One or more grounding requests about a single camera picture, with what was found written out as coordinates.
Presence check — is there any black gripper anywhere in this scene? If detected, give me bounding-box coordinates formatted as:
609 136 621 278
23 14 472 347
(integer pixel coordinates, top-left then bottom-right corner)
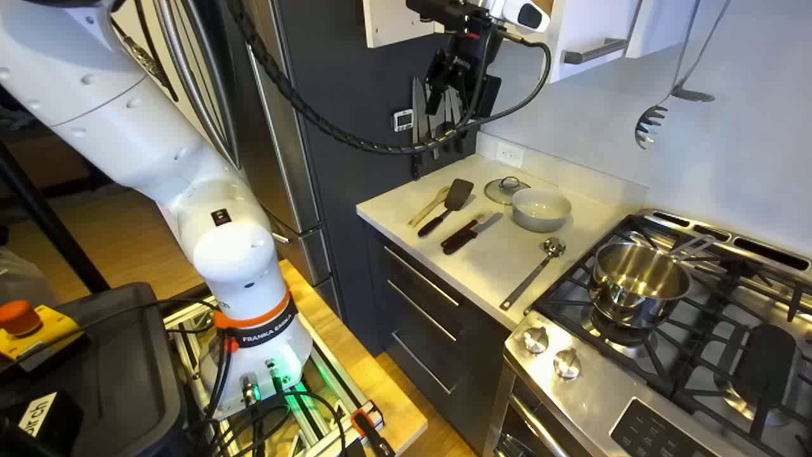
423 22 503 122

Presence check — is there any stainless gas stove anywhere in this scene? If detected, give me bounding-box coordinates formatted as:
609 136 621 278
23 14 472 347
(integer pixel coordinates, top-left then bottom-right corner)
485 207 812 457

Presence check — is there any silver stove knob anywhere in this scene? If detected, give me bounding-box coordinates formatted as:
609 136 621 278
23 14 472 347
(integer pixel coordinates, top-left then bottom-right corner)
550 347 584 383
520 324 552 357

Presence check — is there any black stand leg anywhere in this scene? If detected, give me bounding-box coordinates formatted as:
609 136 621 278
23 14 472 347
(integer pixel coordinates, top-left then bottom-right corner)
0 136 111 293

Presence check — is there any black control box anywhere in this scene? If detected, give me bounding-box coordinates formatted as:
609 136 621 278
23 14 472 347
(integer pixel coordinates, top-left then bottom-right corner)
0 281 184 457

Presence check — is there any hanging whisk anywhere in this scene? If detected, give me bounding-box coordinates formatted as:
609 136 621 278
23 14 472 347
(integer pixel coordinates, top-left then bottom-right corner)
631 0 706 151

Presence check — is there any wooden base board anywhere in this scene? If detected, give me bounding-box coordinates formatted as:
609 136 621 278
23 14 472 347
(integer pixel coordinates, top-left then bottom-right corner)
276 255 432 457

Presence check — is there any black spatula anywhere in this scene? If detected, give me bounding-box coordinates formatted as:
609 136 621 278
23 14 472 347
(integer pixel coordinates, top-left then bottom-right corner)
415 175 477 239

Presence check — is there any stainless steel pot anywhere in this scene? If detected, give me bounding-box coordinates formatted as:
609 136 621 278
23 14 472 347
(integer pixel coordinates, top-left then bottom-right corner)
589 235 694 329

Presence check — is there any dark drawer cabinet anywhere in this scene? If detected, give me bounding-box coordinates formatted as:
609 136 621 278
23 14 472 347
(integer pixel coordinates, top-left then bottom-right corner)
364 225 513 451

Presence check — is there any grey ceramic bowl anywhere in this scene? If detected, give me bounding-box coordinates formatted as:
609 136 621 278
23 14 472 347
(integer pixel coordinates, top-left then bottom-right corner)
507 185 574 235

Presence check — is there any knife with thick black handle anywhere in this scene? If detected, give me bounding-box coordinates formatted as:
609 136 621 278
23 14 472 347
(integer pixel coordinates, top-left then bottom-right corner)
438 210 504 255

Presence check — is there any aluminium mounting frame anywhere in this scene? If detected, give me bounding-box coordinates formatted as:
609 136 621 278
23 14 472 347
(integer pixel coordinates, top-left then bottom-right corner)
161 300 391 457

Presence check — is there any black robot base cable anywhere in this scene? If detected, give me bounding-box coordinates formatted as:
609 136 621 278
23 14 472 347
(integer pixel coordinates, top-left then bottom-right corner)
201 329 235 429
213 390 350 457

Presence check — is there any red black clamp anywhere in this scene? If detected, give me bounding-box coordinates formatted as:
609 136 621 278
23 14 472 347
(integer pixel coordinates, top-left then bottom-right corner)
350 406 397 457

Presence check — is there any stainless steel refrigerator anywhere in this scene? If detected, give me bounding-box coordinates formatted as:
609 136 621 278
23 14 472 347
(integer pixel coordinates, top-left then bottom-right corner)
215 0 345 314

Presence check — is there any white cabinet door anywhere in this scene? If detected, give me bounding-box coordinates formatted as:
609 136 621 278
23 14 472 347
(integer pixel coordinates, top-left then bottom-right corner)
625 0 699 60
542 0 645 85
359 0 446 51

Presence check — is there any red emergency stop button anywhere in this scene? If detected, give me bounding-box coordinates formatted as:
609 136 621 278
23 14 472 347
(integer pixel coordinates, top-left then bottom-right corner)
0 296 85 363

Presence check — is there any black braided cable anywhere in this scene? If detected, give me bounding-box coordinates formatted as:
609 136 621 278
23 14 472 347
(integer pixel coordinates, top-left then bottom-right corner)
220 0 552 159

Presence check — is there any hanging dark utensil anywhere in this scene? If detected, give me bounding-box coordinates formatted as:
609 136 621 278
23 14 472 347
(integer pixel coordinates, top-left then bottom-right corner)
670 0 734 105

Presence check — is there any long narrow kitchen knife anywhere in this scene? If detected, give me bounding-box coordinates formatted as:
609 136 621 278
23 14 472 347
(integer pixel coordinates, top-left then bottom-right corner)
411 76 432 180

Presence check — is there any wooden slotted spatula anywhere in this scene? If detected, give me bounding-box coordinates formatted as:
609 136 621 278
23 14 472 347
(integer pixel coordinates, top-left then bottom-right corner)
405 185 452 229

